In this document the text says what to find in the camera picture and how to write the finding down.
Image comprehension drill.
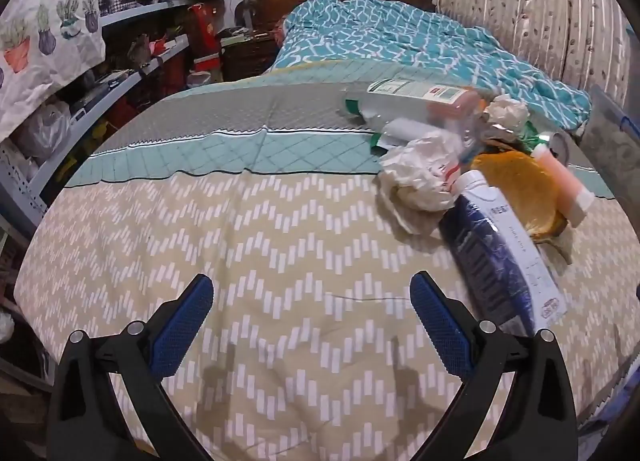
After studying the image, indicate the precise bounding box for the dark wicker nightstand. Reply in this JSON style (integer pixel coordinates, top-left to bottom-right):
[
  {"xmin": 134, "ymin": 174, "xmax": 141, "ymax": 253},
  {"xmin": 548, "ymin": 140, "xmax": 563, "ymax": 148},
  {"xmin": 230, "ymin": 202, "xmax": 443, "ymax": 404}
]
[{"xmin": 220, "ymin": 28, "xmax": 282, "ymax": 83}]

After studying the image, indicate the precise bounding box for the dark blue milk carton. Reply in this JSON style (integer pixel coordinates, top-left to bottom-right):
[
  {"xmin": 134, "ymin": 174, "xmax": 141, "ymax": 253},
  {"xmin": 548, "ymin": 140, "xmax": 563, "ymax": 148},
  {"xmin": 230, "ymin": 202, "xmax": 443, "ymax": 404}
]
[{"xmin": 438, "ymin": 170, "xmax": 567, "ymax": 338}]

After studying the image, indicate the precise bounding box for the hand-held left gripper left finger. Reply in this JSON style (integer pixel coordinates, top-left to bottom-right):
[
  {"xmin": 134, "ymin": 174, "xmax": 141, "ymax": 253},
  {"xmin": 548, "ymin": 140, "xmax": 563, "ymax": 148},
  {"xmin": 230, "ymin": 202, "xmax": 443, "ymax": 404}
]
[{"xmin": 47, "ymin": 273, "xmax": 216, "ymax": 461}]

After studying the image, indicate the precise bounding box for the teal patterned quilt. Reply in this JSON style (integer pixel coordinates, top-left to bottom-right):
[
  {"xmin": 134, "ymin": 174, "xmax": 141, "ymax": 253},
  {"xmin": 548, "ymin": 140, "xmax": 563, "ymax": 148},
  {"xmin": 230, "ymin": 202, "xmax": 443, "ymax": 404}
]
[{"xmin": 272, "ymin": 0, "xmax": 593, "ymax": 134}]

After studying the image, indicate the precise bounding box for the white plastic bag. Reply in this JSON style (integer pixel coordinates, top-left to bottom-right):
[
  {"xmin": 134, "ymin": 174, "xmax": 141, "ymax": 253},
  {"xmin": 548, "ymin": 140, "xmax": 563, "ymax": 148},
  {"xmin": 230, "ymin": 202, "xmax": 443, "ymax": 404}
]
[{"xmin": 14, "ymin": 100, "xmax": 72, "ymax": 163}]

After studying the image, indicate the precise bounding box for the grey metal shelf rack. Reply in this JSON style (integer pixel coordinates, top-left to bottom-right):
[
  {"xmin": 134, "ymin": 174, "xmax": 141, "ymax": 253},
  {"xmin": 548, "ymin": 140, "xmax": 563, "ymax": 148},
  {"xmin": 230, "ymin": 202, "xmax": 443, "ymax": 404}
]
[{"xmin": 0, "ymin": 0, "xmax": 201, "ymax": 224}]

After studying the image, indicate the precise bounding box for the clear plastic bottle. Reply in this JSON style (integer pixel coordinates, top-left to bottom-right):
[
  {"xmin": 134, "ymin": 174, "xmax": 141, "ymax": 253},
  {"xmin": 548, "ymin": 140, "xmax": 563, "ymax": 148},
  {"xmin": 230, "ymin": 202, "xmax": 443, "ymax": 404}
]
[{"xmin": 344, "ymin": 78, "xmax": 485, "ymax": 143}]

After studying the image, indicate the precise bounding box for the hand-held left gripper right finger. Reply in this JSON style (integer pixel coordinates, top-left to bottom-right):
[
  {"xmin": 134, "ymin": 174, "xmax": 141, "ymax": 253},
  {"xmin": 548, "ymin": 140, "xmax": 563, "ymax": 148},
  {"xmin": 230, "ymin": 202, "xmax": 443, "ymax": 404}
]
[{"xmin": 409, "ymin": 271, "xmax": 581, "ymax": 461}]

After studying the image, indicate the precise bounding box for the pink tube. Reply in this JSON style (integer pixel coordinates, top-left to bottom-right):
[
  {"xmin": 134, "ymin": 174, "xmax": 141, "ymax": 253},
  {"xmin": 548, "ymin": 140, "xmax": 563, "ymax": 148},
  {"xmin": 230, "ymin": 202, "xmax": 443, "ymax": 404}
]
[{"xmin": 530, "ymin": 141, "xmax": 595, "ymax": 228}]

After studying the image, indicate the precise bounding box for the orange pomelo peel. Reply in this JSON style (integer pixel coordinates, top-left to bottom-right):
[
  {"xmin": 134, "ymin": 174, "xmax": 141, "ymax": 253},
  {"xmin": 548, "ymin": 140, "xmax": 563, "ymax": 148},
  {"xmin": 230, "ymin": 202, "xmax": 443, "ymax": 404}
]
[{"xmin": 472, "ymin": 149, "xmax": 569, "ymax": 243}]

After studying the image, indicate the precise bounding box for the red box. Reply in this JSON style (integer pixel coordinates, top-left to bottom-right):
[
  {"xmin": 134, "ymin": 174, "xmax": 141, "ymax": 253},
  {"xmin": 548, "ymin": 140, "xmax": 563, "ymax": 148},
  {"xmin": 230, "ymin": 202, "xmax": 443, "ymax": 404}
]
[{"xmin": 187, "ymin": 3, "xmax": 224, "ymax": 75}]

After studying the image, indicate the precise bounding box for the beige zigzag patterned bed sheet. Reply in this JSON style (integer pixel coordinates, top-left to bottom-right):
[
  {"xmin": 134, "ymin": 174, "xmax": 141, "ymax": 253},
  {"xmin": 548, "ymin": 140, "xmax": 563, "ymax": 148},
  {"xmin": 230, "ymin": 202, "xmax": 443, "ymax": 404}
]
[{"xmin": 15, "ymin": 58, "xmax": 626, "ymax": 461}]

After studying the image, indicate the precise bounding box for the large white paper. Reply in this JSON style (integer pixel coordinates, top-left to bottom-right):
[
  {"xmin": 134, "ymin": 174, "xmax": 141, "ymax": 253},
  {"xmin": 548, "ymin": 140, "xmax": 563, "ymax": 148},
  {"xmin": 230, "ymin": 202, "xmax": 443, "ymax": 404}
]
[{"xmin": 377, "ymin": 133, "xmax": 465, "ymax": 236}]

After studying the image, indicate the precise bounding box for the small white paper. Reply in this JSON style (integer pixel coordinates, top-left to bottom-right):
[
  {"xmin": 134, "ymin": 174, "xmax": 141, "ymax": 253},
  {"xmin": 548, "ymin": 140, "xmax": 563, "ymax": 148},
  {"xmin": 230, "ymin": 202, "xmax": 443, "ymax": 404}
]
[{"xmin": 481, "ymin": 94, "xmax": 532, "ymax": 135}]

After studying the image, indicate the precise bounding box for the silver can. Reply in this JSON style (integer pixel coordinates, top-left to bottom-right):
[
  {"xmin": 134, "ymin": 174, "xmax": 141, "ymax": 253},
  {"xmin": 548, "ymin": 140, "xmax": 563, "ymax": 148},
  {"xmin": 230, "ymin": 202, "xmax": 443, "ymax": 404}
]
[{"xmin": 547, "ymin": 131, "xmax": 572, "ymax": 163}]

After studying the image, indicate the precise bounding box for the green wrapper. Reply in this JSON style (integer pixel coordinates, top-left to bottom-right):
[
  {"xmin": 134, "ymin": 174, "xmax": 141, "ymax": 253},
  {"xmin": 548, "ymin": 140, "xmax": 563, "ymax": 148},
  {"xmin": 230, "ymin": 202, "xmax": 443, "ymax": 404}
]
[{"xmin": 521, "ymin": 122, "xmax": 547, "ymax": 153}]

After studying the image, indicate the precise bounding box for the clear storage box blue handle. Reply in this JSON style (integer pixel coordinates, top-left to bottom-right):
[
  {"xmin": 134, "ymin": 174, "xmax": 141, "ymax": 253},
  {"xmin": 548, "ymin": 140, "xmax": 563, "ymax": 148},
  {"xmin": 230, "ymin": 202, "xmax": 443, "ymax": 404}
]
[{"xmin": 579, "ymin": 85, "xmax": 640, "ymax": 183}]

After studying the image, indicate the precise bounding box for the cactus print white cloth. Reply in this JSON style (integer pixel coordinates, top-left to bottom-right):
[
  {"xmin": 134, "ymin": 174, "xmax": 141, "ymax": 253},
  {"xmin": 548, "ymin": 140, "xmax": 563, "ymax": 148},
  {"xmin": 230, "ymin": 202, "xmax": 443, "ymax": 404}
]
[{"xmin": 0, "ymin": 0, "xmax": 107, "ymax": 141}]

